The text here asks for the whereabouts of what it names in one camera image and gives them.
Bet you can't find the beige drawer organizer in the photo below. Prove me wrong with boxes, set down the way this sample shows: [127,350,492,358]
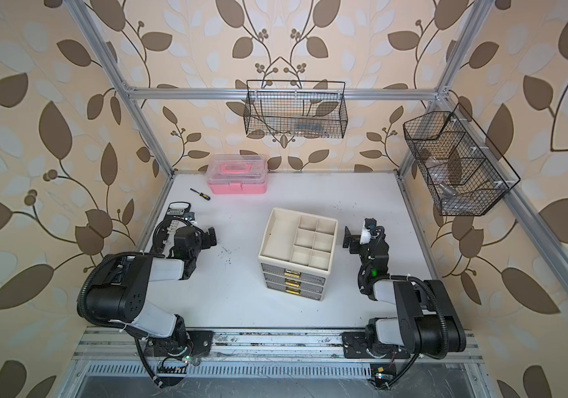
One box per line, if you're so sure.
[257,208,339,301]

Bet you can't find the grey top drawer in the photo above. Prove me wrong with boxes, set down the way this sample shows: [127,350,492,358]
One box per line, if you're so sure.
[261,263,325,286]

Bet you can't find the grey drawer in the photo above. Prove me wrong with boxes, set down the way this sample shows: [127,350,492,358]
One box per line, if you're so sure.
[261,263,325,286]
[263,273,324,294]

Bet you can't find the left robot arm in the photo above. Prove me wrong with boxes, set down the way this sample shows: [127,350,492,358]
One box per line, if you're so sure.
[77,217,217,357]

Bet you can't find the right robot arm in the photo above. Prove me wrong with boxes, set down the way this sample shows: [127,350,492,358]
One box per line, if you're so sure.
[342,218,466,360]

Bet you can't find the grey lower drawer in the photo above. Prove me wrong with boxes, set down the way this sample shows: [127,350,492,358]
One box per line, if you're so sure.
[263,273,324,294]

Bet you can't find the yellow black screwdriver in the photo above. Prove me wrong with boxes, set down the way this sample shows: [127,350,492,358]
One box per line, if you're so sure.
[190,188,211,201]

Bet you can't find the pink plastic toolbox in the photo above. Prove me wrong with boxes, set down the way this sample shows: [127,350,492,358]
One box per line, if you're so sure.
[206,154,268,195]

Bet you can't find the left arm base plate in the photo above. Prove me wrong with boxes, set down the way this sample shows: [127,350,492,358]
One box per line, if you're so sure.
[146,329,214,358]

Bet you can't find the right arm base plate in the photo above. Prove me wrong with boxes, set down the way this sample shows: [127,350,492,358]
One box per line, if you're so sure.
[341,332,411,361]

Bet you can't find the right wire basket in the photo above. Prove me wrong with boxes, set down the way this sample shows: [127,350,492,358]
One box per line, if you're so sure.
[403,104,520,217]

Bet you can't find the wire basket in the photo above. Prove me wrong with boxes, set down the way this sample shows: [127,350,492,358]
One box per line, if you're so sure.
[403,104,520,217]
[242,79,349,139]

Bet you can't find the aluminium frame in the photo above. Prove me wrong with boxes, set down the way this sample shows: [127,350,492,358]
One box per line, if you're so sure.
[59,0,568,398]

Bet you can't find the back wire basket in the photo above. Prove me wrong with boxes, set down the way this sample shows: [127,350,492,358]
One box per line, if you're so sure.
[242,79,349,139]

